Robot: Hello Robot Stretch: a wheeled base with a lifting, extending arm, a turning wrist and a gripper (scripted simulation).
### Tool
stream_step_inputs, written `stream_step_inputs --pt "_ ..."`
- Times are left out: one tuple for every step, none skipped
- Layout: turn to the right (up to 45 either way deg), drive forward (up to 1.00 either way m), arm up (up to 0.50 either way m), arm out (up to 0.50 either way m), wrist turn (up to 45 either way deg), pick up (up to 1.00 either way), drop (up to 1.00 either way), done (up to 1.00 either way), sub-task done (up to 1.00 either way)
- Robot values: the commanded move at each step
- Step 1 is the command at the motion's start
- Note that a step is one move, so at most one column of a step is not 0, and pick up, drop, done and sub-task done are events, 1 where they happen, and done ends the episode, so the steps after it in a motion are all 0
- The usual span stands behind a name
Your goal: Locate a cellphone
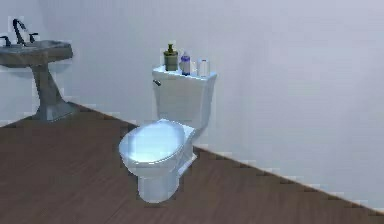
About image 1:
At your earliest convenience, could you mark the blue and white bottle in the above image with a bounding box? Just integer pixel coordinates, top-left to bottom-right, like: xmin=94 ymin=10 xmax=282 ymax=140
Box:
xmin=180 ymin=51 xmax=192 ymax=77

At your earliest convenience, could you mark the black sink faucet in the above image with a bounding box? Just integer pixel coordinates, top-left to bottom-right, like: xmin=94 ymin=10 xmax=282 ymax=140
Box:
xmin=0 ymin=18 xmax=40 ymax=48

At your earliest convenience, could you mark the white toilet paper roll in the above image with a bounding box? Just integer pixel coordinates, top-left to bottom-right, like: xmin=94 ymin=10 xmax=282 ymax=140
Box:
xmin=196 ymin=57 xmax=211 ymax=78

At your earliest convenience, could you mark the grey pedestal sink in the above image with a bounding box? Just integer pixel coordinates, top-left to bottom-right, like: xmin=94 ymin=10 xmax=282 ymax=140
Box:
xmin=0 ymin=39 xmax=80 ymax=122

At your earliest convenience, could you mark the olive soap dispenser bottle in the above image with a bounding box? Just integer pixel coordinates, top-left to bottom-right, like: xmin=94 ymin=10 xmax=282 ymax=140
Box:
xmin=163 ymin=43 xmax=179 ymax=72

